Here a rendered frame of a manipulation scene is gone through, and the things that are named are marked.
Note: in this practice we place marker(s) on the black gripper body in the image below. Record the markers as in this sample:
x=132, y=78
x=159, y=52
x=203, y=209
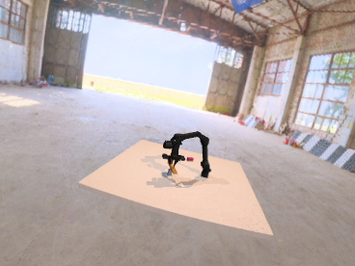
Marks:
x=166, y=156

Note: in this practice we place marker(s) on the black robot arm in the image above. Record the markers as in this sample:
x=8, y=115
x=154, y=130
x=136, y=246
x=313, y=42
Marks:
x=178, y=138

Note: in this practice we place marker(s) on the orange bar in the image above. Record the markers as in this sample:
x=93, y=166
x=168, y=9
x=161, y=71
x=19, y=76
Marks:
x=174, y=171

